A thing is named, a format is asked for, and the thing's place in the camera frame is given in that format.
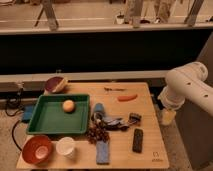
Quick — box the blue box on floor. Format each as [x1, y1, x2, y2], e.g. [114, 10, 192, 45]
[22, 105, 34, 123]

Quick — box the blue sponge cloth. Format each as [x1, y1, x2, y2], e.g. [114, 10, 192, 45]
[96, 141, 110, 164]

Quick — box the dark grape bunch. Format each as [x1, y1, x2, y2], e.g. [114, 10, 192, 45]
[86, 125, 109, 144]

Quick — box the white cup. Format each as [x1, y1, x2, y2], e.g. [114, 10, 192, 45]
[56, 137, 75, 158]

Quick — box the orange carrot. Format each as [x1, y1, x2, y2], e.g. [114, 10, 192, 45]
[117, 94, 138, 102]

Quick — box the red bowl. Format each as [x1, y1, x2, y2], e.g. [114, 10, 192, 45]
[22, 135, 53, 165]

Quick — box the black eraser block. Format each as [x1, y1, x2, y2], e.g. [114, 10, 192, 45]
[132, 129, 143, 153]

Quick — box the blue handled scissors tool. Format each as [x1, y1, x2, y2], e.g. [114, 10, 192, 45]
[91, 103, 129, 131]

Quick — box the maroon bowl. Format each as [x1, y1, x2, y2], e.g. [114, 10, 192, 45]
[44, 76, 68, 93]

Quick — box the green plastic tray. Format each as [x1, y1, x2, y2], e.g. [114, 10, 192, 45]
[27, 94, 90, 135]

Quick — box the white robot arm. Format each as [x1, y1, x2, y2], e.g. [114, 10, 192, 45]
[158, 62, 213, 126]

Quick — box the black cable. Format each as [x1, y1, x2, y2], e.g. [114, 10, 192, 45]
[4, 87, 25, 151]

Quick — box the orange round fruit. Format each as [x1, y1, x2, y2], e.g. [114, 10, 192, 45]
[62, 100, 75, 112]

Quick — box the small dark knife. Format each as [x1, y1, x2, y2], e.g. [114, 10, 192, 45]
[104, 87, 126, 91]

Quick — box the black binder clip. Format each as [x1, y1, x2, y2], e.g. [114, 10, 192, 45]
[129, 113, 142, 124]

